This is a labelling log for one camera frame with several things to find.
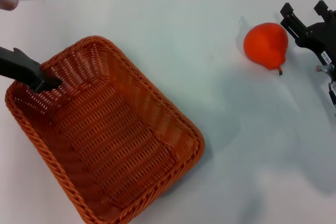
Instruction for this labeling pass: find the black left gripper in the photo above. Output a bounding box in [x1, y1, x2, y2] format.
[0, 46, 63, 94]

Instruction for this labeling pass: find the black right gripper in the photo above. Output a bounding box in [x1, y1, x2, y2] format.
[279, 0, 336, 65]

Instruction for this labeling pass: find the orange woven plastic basket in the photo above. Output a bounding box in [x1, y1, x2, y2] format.
[4, 35, 206, 224]

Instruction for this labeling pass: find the orange toy pear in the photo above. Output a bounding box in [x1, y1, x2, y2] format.
[243, 22, 289, 76]

